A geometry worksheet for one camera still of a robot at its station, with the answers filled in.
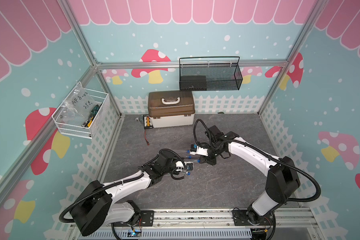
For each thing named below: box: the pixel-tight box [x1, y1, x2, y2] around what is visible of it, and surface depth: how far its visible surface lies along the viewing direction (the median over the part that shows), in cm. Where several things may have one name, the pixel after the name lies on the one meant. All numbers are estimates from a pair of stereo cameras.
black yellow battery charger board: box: [143, 114, 154, 130], surface depth 114 cm
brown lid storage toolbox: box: [147, 90, 196, 128], surface depth 103 cm
